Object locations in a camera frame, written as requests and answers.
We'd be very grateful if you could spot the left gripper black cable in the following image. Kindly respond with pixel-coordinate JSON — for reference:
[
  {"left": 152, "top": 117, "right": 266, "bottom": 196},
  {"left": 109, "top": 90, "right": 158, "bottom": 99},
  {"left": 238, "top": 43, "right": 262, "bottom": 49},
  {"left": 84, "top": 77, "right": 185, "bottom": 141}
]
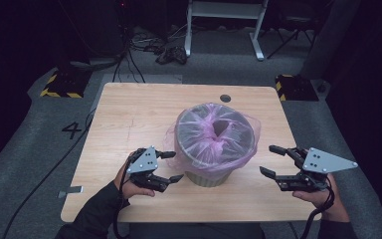
[{"left": 112, "top": 158, "right": 137, "bottom": 239}]

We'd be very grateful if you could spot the grey metal table bracket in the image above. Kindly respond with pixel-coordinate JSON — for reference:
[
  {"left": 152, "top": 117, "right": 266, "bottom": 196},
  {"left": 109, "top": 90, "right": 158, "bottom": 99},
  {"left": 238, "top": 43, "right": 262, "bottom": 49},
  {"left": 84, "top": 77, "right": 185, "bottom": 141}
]
[{"left": 57, "top": 185, "right": 85, "bottom": 199}]

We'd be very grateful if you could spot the green ribbed bin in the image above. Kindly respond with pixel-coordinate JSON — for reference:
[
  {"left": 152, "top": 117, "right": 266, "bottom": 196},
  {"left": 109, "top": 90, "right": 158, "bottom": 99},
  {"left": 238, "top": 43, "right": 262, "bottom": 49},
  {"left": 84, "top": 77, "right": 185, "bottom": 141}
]
[{"left": 174, "top": 103, "right": 257, "bottom": 188}]

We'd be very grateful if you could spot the white desk frame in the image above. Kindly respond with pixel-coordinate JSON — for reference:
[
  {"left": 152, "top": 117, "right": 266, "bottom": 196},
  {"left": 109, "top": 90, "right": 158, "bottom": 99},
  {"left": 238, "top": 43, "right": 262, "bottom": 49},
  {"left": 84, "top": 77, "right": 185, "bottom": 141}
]
[{"left": 184, "top": 0, "right": 270, "bottom": 62}]

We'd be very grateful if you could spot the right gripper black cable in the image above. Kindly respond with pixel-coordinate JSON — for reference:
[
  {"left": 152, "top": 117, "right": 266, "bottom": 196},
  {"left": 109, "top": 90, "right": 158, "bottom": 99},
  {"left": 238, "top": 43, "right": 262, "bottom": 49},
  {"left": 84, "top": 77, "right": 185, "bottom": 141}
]
[{"left": 299, "top": 175, "right": 336, "bottom": 239}]

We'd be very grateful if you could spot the black tripod stand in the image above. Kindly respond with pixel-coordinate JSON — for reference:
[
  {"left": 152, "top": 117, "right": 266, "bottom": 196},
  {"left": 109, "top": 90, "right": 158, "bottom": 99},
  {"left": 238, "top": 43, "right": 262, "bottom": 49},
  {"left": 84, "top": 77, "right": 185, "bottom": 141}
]
[{"left": 266, "top": 13, "right": 316, "bottom": 61}]

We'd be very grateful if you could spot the black floor cable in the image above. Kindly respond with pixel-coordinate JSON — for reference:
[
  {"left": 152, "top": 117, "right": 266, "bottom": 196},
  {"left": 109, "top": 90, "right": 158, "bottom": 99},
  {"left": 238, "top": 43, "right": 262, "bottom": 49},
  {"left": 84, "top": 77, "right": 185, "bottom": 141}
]
[{"left": 2, "top": 108, "right": 97, "bottom": 239}]

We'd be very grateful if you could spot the grey curtain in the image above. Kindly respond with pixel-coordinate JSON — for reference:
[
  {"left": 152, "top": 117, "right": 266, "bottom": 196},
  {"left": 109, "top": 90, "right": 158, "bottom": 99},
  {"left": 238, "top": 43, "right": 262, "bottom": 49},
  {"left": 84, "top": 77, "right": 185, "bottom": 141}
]
[{"left": 299, "top": 0, "right": 363, "bottom": 81}]

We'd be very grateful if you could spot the pink plastic bag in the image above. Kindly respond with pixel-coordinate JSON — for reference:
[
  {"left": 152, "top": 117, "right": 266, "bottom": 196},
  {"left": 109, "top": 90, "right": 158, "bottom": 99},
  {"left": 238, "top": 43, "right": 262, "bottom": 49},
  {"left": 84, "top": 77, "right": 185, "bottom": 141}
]
[{"left": 163, "top": 102, "right": 263, "bottom": 177}]

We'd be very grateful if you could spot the dark cloth on floor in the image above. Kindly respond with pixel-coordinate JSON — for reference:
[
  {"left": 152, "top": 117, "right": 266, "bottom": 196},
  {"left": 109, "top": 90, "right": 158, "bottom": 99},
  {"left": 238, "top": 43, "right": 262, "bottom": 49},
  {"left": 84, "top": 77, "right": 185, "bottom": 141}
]
[{"left": 154, "top": 45, "right": 189, "bottom": 66}]

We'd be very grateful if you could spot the yellow black striped base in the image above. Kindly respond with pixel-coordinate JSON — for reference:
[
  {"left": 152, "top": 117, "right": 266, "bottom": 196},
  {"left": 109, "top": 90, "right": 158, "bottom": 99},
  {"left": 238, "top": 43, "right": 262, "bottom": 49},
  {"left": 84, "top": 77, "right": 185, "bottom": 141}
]
[
  {"left": 40, "top": 69, "right": 93, "bottom": 100},
  {"left": 275, "top": 74, "right": 320, "bottom": 103}
]

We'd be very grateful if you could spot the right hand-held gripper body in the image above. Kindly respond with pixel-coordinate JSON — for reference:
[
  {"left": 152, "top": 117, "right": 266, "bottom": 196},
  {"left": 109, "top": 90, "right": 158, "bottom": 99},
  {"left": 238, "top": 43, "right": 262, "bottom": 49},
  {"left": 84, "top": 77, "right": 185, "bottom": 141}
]
[{"left": 276, "top": 146, "right": 359, "bottom": 193}]

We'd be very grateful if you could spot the person's left hand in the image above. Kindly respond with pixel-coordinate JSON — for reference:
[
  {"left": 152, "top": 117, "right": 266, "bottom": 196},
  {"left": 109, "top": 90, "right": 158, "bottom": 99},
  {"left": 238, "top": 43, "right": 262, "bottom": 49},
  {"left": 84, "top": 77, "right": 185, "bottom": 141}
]
[{"left": 113, "top": 151, "right": 156, "bottom": 200}]

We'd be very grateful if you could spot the tangle of floor cables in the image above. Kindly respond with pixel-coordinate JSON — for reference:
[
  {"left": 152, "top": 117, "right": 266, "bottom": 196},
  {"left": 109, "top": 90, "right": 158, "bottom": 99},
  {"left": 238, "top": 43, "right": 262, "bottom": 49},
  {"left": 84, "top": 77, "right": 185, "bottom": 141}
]
[{"left": 111, "top": 26, "right": 187, "bottom": 84}]

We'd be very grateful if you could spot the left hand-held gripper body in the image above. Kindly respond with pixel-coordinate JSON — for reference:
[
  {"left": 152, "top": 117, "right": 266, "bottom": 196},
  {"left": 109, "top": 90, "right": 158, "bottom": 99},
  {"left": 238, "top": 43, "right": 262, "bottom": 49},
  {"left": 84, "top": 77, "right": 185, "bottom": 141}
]
[{"left": 125, "top": 145, "right": 172, "bottom": 194}]

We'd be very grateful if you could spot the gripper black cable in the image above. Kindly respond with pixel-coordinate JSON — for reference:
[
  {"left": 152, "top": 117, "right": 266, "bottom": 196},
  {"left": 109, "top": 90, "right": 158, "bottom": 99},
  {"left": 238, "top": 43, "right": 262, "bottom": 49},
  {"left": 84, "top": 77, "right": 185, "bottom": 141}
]
[
  {"left": 299, "top": 175, "right": 336, "bottom": 239},
  {"left": 112, "top": 158, "right": 137, "bottom": 239}
]

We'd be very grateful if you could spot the person's right hand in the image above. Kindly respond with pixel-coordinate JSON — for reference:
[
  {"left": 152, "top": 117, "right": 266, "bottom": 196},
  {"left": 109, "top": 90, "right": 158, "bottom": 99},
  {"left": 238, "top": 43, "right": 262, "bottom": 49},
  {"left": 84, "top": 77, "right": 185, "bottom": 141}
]
[{"left": 292, "top": 173, "right": 351, "bottom": 223}]

